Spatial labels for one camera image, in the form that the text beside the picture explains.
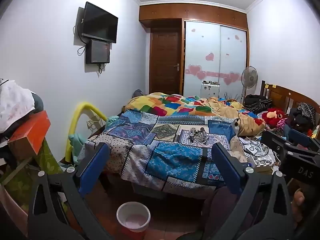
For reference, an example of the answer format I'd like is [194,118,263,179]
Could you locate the colourful patchwork quilt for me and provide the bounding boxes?
[125,92,250,120]

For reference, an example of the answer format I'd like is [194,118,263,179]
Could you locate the red plush toy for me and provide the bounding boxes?
[262,108,288,128]

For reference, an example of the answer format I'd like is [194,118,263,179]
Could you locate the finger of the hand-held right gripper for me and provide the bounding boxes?
[260,129,300,155]
[284,125,320,150]

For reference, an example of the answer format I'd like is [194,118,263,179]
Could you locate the white sliding wardrobe door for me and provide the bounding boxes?
[184,20,221,97]
[220,25,248,101]

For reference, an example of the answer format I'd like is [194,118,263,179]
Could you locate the white plastic bucket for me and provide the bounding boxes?
[116,202,151,233]

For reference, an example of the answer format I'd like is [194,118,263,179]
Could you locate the wooden bed headboard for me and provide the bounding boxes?
[260,80,320,120]

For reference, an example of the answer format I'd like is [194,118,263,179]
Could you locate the white cable tangle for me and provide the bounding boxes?
[194,131,211,145]

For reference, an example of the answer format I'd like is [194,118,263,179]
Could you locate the small white cabinet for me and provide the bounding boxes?
[201,81,220,98]

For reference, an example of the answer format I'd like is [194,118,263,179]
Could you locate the brown wooden door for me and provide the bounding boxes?
[150,27,182,95]

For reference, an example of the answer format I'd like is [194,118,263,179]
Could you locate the dark grey cloth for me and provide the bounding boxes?
[32,92,44,113]

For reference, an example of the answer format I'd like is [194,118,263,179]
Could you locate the white standing fan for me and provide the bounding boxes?
[241,66,258,104]

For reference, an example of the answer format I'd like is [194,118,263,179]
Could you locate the white security camera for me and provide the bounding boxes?
[244,142,261,156]

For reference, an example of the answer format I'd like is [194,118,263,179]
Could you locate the person's right hand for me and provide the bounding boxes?
[291,189,306,224]

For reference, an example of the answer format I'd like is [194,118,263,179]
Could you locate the black striped clothing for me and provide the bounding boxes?
[244,94,273,114]

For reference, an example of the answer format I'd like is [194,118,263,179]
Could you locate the blue patchwork blanket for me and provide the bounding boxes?
[84,109,248,192]

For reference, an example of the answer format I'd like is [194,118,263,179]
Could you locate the teal cloth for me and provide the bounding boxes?
[69,116,120,155]

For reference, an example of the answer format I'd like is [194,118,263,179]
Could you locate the white cloth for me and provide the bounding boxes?
[0,80,35,133]

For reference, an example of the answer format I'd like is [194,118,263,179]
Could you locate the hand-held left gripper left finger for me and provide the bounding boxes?
[27,142,113,240]

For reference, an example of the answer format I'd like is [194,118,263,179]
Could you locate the orange box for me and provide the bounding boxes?
[7,110,51,155]

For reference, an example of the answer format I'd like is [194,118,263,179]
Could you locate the black flat television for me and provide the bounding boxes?
[81,2,119,44]

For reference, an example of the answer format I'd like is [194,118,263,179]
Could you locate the pale beige patterned sheet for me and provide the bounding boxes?
[229,135,249,163]

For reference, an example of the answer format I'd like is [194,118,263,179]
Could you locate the yellow foam tube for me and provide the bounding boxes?
[65,102,108,162]

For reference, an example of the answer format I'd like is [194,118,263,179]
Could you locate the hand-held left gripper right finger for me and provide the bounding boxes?
[202,142,295,240]

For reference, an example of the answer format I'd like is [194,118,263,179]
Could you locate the green patterned box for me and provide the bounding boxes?
[0,137,63,205]

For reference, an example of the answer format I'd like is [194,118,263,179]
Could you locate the black patterned clothing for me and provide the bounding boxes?
[287,102,317,133]

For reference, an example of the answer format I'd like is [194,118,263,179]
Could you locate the wooden overhead cabinet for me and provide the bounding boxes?
[139,3,248,32]

